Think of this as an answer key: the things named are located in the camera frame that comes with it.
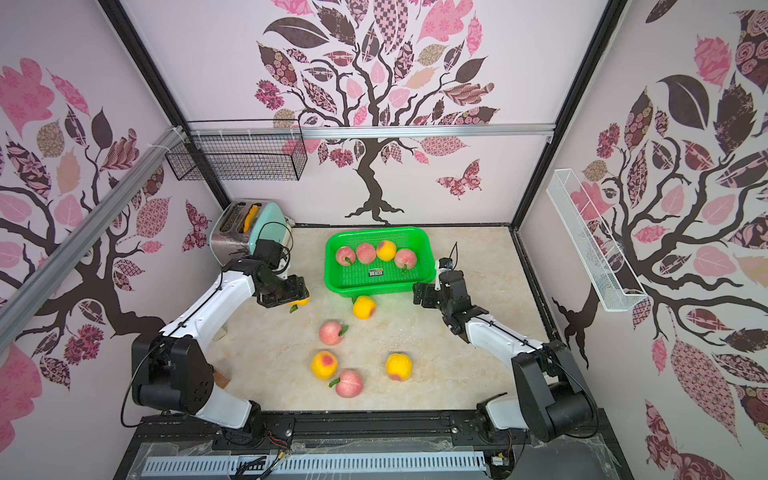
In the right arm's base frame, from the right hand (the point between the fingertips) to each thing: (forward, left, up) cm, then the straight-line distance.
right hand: (426, 289), depth 90 cm
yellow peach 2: (-3, +19, -5) cm, 20 cm away
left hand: (-5, +39, +2) cm, 40 cm away
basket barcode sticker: (+14, +17, -9) cm, 23 cm away
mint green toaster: (+22, +61, +9) cm, 65 cm away
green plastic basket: (+11, +15, -8) cm, 21 cm away
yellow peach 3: (-23, +9, -3) cm, 25 cm away
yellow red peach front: (-22, +29, -4) cm, 37 cm away
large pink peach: (+17, +19, -3) cm, 26 cm away
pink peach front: (-27, +22, -4) cm, 35 cm away
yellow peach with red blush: (+19, +12, -3) cm, 23 cm away
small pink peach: (+15, +6, -4) cm, 17 cm away
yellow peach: (-6, +36, +4) cm, 37 cm away
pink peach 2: (-12, +29, -3) cm, 31 cm away
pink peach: (+17, +27, -3) cm, 32 cm away
